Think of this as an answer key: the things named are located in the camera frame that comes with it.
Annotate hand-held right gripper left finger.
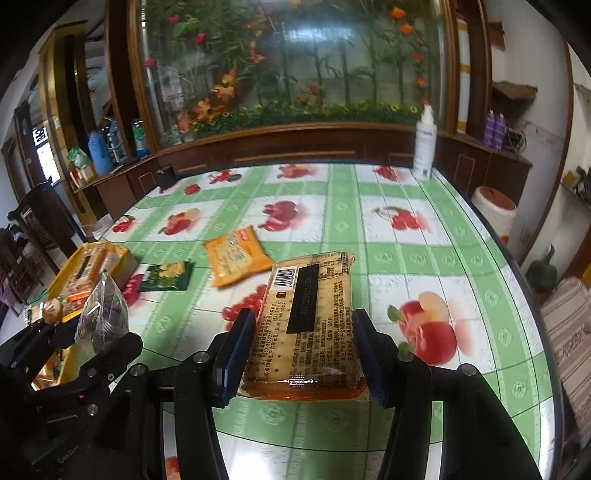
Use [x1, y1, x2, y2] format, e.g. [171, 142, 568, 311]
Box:
[115, 307, 258, 480]

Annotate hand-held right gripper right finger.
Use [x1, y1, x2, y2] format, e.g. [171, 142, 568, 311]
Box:
[352, 307, 546, 480]

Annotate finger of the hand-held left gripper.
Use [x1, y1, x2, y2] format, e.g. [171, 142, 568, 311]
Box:
[73, 332, 144, 398]
[0, 322, 80, 371]

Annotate round cracker packet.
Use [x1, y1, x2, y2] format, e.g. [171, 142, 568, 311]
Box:
[39, 298, 68, 325]

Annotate clear packet dark contents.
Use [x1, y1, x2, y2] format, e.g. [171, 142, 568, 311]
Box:
[74, 271, 131, 352]

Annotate tall orange cracker packet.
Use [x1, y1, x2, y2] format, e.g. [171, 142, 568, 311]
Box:
[236, 250, 370, 401]

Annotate yellow box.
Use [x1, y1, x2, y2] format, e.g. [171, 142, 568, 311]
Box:
[28, 241, 139, 388]

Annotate dark green snack packet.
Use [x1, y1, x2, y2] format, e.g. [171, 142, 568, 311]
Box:
[139, 261, 195, 293]

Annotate orange snack packet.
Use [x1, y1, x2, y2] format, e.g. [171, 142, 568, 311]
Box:
[203, 224, 276, 288]

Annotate wooden chair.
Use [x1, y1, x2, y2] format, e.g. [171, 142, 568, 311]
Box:
[7, 178, 86, 274]

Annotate fruit printed tablecloth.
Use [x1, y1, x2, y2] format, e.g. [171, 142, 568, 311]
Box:
[99, 162, 556, 480]

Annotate small cardboard box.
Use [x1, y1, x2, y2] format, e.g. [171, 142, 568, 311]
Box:
[71, 166, 98, 188]

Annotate small black box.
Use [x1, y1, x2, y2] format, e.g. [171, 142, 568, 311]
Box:
[154, 167, 179, 191]

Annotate green white bag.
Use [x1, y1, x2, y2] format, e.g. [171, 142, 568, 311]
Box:
[67, 147, 93, 171]

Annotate white barrel red lid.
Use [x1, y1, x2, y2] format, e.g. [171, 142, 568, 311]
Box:
[471, 185, 518, 241]

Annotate dark green object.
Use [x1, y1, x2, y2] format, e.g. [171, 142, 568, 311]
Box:
[526, 244, 564, 293]

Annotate blue thermos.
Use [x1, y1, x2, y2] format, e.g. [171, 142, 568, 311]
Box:
[88, 130, 113, 176]

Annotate striped sofa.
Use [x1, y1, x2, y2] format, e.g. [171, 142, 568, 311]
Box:
[539, 276, 591, 459]

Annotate clear water bottle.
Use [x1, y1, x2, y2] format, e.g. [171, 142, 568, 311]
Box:
[104, 117, 127, 162]

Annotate white spray bottle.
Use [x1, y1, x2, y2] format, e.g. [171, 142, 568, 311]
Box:
[412, 104, 437, 182]

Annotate wooden partition cabinet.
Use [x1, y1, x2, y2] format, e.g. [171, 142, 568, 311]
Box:
[69, 124, 533, 223]

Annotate brown basket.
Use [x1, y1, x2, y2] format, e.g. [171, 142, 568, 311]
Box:
[491, 80, 539, 117]

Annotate artificial flower glass display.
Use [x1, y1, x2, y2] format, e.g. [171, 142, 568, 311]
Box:
[129, 0, 458, 145]

